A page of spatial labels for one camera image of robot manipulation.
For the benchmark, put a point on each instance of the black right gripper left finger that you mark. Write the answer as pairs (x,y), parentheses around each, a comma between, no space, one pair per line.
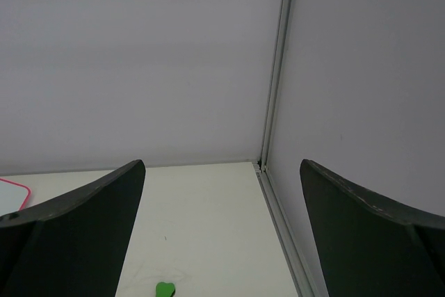
(74,244)

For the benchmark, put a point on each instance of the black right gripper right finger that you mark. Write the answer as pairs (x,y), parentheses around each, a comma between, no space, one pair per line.
(369,244)

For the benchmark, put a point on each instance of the pink framed whiteboard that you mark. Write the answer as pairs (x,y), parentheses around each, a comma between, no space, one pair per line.
(13,196)

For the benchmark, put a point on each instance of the green bone-shaped eraser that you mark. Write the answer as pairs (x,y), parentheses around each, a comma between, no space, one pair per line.
(165,289)

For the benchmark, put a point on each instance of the aluminium right side rail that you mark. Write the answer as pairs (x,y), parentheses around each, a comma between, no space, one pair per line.
(301,276)

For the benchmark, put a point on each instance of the aluminium corner post right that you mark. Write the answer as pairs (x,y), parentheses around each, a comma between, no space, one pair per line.
(275,75)

